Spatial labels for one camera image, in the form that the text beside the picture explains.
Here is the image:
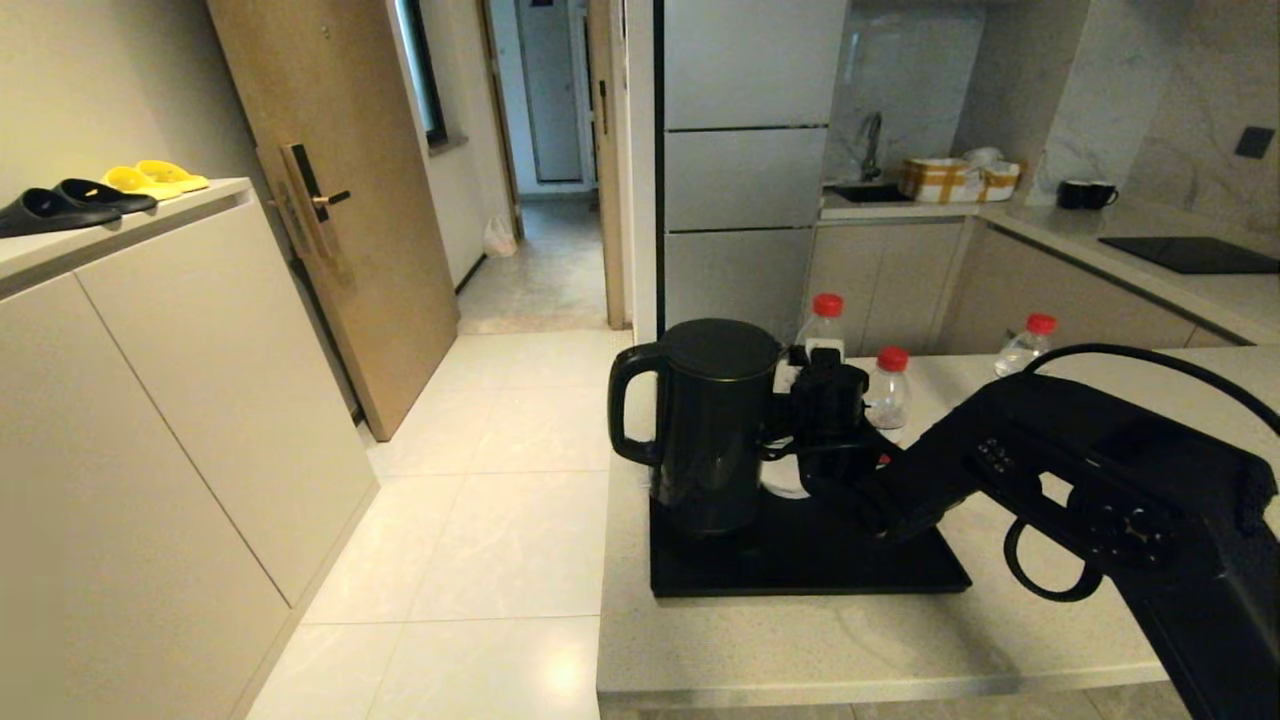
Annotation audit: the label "clear water bottle red cap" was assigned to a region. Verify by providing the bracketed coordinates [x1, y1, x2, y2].
[795, 293, 847, 367]
[995, 313, 1058, 379]
[865, 346, 913, 433]

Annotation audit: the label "black electric kettle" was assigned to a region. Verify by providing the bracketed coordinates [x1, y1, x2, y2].
[607, 319, 786, 537]

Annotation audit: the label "beige kitchen counter cabinets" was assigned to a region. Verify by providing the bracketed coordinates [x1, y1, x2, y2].
[800, 198, 1280, 357]

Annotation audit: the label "black rectangular tray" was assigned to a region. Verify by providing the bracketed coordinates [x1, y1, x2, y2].
[650, 441, 973, 599]

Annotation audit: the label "dark kitchen sink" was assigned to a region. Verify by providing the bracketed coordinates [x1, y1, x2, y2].
[826, 183, 914, 205]

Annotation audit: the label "silver refrigerator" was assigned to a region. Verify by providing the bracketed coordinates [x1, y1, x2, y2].
[655, 0, 851, 344]

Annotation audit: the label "large yellow checked white box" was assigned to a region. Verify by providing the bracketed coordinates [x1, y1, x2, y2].
[898, 158, 984, 204]

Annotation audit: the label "chrome sink faucet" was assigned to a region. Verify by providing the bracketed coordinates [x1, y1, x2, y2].
[856, 111, 883, 183]

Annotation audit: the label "narrow wooden door leaf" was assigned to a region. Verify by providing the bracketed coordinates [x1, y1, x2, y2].
[588, 0, 631, 329]

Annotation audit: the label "white hallway door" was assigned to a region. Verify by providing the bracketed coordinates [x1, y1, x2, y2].
[517, 0, 586, 182]

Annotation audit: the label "black induction cooktop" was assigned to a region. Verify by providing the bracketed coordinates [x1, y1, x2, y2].
[1097, 236, 1280, 276]

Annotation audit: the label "wooden entrance door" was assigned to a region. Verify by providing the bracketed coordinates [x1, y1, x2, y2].
[207, 0, 462, 444]

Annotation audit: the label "dark framed window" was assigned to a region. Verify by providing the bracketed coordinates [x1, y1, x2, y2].
[395, 0, 451, 149]

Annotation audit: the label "beige shoe cabinet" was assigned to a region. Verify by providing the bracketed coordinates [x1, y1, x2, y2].
[0, 177, 381, 720]

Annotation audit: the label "yellow slipper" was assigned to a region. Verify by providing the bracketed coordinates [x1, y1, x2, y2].
[136, 159, 211, 193]
[103, 165, 184, 201]

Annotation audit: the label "black slipper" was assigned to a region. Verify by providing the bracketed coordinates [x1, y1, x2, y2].
[55, 178, 159, 214]
[0, 187, 123, 239]

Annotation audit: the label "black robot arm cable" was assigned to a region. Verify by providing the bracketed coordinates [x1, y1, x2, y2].
[1004, 343, 1280, 602]

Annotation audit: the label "bronze door lock handle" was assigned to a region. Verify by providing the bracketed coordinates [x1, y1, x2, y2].
[270, 142, 353, 261]

